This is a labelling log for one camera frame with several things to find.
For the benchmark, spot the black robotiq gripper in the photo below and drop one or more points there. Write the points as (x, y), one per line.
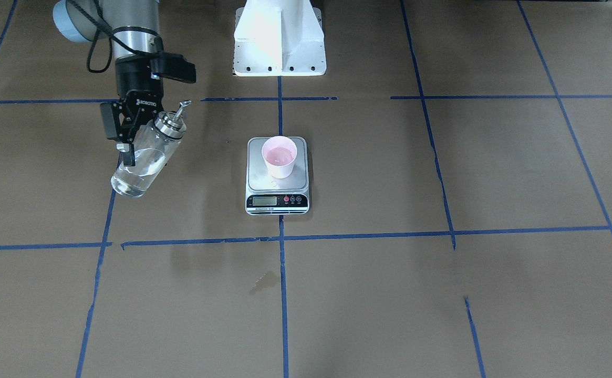
(133, 80)

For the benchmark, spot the silver digital kitchen scale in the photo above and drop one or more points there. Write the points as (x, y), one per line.
(269, 195)

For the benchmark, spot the pink plastic cup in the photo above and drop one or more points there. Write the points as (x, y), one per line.
(279, 154)

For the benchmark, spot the clear glass sauce bottle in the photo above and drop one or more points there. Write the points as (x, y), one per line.
(154, 144)

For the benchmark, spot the white pedestal column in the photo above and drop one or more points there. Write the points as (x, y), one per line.
(279, 38)

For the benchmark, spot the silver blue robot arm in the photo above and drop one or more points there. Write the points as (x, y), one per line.
(132, 28)

